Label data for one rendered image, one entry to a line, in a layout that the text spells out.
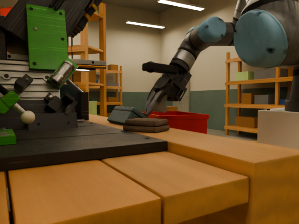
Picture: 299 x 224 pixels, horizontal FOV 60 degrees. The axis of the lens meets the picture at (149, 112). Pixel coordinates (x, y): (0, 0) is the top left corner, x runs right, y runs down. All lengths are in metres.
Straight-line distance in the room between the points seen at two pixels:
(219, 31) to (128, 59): 9.87
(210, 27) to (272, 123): 0.33
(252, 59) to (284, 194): 0.29
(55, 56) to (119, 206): 0.66
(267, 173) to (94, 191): 0.23
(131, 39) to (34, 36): 10.03
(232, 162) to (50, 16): 0.72
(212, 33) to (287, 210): 0.54
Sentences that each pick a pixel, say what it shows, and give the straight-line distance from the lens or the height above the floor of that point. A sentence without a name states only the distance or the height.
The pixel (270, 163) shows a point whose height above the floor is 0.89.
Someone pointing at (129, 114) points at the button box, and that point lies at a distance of 0.79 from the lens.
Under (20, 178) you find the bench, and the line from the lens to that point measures 0.39.
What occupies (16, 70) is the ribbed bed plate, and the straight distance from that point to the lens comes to 0.85.
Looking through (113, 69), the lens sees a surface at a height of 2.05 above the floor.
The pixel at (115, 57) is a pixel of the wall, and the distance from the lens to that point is 10.46.
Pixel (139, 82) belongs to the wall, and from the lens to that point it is 10.75.
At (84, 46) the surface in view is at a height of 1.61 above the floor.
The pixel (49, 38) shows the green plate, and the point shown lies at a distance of 0.89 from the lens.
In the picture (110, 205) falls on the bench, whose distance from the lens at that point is 0.27.
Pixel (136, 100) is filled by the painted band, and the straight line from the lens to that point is 10.68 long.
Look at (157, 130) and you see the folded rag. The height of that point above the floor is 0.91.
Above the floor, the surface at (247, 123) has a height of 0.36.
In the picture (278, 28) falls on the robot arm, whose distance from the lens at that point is 0.58.
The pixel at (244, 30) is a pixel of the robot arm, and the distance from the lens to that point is 0.61.
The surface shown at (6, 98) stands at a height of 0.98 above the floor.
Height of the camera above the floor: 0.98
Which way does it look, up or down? 3 degrees down
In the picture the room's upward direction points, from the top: straight up
